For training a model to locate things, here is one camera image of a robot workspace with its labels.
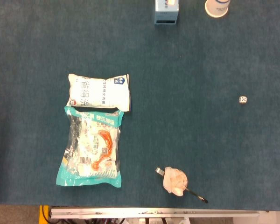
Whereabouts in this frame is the black cable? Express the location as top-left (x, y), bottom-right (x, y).
top-left (42, 205), bottom-right (50, 223)

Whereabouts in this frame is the teal clear snack bag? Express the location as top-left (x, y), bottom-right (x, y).
top-left (56, 106), bottom-right (125, 188)

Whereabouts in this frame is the white paper cup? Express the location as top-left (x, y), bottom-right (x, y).
top-left (204, 0), bottom-right (231, 18)

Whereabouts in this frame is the white detergent refill pouch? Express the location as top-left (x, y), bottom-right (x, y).
top-left (66, 73), bottom-right (133, 112)

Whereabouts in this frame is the aluminium frame rail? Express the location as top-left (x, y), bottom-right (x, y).
top-left (49, 207), bottom-right (260, 219)

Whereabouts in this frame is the light blue carton box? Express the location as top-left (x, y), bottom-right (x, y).
top-left (154, 0), bottom-right (180, 26)

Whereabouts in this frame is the yellow bracket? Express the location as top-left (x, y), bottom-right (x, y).
top-left (39, 205), bottom-right (51, 224)

